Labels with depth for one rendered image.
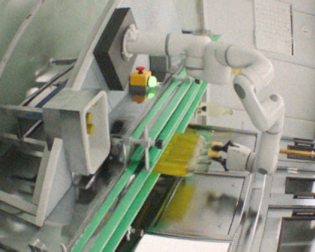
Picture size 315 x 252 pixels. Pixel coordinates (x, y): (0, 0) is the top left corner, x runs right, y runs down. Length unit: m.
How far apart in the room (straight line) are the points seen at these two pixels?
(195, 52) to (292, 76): 6.13
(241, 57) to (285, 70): 6.20
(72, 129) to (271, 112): 0.60
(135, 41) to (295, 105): 6.41
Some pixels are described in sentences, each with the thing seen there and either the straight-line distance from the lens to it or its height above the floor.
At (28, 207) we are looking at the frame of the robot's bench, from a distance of 1.27.
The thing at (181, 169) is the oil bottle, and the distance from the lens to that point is 1.49.
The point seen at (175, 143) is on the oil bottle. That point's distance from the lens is 1.60.
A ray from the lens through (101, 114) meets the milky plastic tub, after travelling 1.33.
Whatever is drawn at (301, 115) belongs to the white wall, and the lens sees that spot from 7.79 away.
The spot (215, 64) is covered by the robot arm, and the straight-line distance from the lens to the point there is 1.32.
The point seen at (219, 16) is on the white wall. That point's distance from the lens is 7.27.
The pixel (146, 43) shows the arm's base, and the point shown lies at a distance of 1.45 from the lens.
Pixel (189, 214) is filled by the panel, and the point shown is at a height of 1.11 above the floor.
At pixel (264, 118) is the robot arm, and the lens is 1.19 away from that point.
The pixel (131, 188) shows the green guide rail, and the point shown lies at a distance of 1.33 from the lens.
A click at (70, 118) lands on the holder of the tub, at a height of 0.79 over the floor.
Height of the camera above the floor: 1.35
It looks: 16 degrees down
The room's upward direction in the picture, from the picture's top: 97 degrees clockwise
